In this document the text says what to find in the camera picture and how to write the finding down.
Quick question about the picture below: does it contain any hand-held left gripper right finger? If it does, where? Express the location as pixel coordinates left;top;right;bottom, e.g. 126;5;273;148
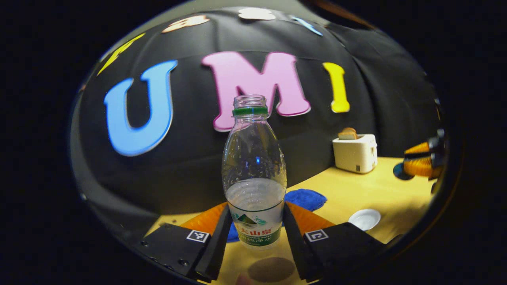
282;201;387;282

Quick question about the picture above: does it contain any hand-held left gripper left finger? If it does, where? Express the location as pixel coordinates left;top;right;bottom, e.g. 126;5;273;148
139;203;233;283

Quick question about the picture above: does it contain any clear plastic water bottle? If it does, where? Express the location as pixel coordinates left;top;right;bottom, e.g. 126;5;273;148
221;94;287;250

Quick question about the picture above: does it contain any blue towel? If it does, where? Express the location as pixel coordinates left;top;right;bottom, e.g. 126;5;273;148
228;189;328;243

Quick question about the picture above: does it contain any white toaster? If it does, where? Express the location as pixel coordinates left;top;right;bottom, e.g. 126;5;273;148
332;134;378;174

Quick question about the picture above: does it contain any black backdrop cloth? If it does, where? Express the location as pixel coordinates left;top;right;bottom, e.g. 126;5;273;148
73;6;440;234

